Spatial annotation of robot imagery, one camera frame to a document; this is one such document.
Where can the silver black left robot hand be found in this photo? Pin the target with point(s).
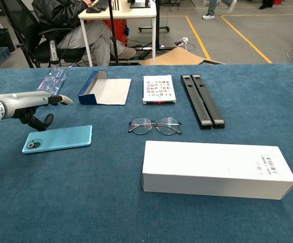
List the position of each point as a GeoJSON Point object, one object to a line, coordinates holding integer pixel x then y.
{"type": "Point", "coordinates": [24, 102]}

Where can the black smartphone teal back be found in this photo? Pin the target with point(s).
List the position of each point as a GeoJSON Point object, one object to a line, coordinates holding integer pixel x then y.
{"type": "Point", "coordinates": [62, 138]}

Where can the clear plastic water bottle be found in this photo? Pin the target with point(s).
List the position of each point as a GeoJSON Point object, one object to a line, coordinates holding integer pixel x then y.
{"type": "Point", "coordinates": [52, 79]}

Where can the black tripod with slanted pole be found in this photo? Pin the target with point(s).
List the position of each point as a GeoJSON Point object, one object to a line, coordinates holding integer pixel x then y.
{"type": "Point", "coordinates": [27, 57]}

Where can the blue plastic crate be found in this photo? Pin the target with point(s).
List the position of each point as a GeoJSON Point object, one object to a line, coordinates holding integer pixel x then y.
{"type": "Point", "coordinates": [0, 57]}

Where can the black waste bin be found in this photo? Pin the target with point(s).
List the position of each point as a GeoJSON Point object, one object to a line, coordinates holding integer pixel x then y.
{"type": "Point", "coordinates": [0, 39]}

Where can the black office chair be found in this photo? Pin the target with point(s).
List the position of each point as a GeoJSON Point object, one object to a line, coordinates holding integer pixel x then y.
{"type": "Point", "coordinates": [17, 22]}

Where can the open blue white carton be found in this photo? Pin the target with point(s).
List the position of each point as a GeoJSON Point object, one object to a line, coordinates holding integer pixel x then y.
{"type": "Point", "coordinates": [110, 92]}

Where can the person in grey trousers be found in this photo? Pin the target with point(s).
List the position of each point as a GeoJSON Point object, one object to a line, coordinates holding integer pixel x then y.
{"type": "Point", "coordinates": [57, 17]}

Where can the black tripod with upright pole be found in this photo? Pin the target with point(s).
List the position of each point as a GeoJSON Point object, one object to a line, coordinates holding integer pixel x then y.
{"type": "Point", "coordinates": [113, 33]}

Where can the black computer mouse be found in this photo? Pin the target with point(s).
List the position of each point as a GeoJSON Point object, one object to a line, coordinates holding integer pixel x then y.
{"type": "Point", "coordinates": [93, 10]}

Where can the blue table cloth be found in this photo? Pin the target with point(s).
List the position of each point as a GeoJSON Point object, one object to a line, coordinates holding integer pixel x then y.
{"type": "Point", "coordinates": [85, 202]}

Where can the thin-framed round eyeglasses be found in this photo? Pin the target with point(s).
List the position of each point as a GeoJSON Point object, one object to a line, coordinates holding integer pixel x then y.
{"type": "Point", "coordinates": [142, 125]}

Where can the red box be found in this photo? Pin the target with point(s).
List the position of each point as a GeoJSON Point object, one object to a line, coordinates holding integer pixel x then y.
{"type": "Point", "coordinates": [119, 29]}

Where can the black keyboard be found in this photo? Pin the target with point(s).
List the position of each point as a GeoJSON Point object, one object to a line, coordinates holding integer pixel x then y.
{"type": "Point", "coordinates": [101, 4]}

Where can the white desk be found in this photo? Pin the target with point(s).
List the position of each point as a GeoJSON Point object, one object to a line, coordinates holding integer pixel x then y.
{"type": "Point", "coordinates": [126, 14]}

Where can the white packet with coloured icons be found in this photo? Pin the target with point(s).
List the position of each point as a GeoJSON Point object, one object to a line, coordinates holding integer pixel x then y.
{"type": "Point", "coordinates": [159, 88]}

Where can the black wheeled stand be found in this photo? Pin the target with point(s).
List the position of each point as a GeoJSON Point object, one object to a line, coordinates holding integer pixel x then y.
{"type": "Point", "coordinates": [159, 25]}

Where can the flat brown cardboard sheet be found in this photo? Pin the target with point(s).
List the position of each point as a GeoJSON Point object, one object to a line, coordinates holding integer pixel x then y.
{"type": "Point", "coordinates": [179, 57]}

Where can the white power strip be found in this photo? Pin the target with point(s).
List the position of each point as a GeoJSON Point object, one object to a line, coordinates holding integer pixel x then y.
{"type": "Point", "coordinates": [183, 41]}

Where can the black folding laptop stand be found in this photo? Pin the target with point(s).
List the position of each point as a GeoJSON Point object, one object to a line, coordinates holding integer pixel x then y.
{"type": "Point", "coordinates": [202, 101]}

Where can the long white cardboard box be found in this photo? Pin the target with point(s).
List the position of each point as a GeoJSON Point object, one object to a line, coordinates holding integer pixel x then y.
{"type": "Point", "coordinates": [212, 162]}

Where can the walking person in jeans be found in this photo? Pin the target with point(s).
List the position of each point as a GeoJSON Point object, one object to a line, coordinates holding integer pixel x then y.
{"type": "Point", "coordinates": [210, 8]}

